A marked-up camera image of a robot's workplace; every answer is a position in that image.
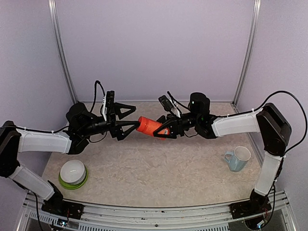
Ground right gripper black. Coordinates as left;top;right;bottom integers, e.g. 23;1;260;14
148;112;200;139

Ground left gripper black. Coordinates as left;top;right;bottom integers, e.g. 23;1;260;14
80;103;140;141

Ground orange pill bottle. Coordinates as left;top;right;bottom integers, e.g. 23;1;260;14
136;116;165;140

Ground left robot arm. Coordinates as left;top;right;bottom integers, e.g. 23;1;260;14
0;103;140;214

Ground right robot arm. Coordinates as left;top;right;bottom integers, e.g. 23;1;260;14
153;92;292;214

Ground white bowl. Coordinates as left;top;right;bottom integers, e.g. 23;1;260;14
59;160;87;185

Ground light blue mug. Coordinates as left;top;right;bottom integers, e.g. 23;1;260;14
224;146;251;172

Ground green plate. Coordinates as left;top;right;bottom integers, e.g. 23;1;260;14
58;167;89;190

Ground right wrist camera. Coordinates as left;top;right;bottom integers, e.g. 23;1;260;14
158;95;181;117

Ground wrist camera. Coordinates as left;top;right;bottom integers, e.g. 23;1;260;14
100;90;115;121
158;95;181;117

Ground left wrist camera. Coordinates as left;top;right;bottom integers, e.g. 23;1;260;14
100;90;115;121

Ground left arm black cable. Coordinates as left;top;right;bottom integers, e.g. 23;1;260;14
90;80;106;114

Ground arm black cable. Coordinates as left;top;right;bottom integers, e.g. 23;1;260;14
250;90;304;151
90;80;106;114

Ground aluminium front rail frame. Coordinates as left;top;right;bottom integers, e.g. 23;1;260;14
14;190;298;231

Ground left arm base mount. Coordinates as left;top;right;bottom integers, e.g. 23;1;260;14
41;198;84;220

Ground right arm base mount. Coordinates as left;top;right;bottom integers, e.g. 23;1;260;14
229;196;272;219

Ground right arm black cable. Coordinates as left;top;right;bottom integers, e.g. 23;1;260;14
250;90;304;151

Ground right aluminium corner post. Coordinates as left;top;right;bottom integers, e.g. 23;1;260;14
232;0;261;107

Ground aluminium corner post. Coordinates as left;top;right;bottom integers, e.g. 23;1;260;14
232;0;261;107
48;0;77;103

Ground left aluminium corner post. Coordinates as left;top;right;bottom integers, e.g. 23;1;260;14
48;0;77;103

